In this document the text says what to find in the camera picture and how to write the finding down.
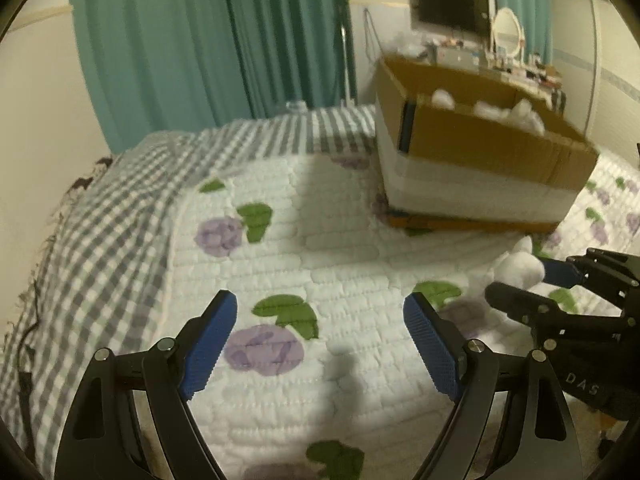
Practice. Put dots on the floral white quilt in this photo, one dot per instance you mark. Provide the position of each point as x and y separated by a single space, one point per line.
319 378

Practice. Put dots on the white dressing table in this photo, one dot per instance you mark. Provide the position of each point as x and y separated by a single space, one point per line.
545 81

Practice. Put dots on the grey checkered bed sheet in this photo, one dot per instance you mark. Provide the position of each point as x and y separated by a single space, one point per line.
99 279

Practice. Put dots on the black wall television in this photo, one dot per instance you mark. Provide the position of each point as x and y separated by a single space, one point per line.
465 15

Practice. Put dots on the grey mini fridge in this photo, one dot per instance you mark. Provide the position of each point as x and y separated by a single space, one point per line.
458 58

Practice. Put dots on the clear plastic bag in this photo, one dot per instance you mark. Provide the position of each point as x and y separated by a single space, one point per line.
411 45

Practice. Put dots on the brown cardboard box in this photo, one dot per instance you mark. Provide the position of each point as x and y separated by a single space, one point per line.
459 151

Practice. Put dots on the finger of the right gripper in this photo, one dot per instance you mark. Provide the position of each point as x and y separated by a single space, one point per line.
530 304
613 276

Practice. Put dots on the clear water jug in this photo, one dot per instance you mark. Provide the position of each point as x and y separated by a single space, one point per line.
299 106

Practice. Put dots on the oval vanity mirror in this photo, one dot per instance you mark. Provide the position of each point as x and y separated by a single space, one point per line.
507 35

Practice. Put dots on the white cotton ball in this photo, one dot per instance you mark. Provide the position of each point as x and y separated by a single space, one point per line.
519 268

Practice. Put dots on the large green curtain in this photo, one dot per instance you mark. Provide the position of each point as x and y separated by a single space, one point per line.
188 65

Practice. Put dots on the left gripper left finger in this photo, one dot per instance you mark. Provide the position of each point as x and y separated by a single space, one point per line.
102 437

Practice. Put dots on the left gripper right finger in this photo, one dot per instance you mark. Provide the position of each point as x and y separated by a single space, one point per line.
536 437

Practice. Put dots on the white wardrobe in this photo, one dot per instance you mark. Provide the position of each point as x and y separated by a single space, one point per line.
598 59

